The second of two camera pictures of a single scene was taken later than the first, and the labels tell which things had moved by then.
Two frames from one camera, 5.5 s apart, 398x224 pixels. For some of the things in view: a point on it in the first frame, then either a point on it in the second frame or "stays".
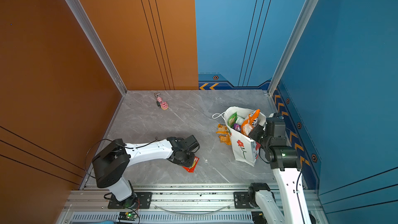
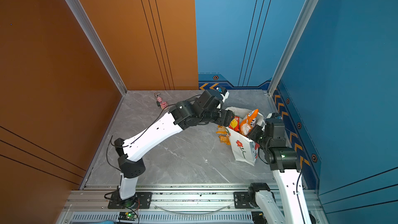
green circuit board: x=127 y=215 stays
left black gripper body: x=187 y=161 → x=221 y=117
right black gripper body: x=259 y=135 stays
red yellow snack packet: x=192 y=168 → x=235 y=124
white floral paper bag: x=245 y=150 stays
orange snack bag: x=251 y=122 stays
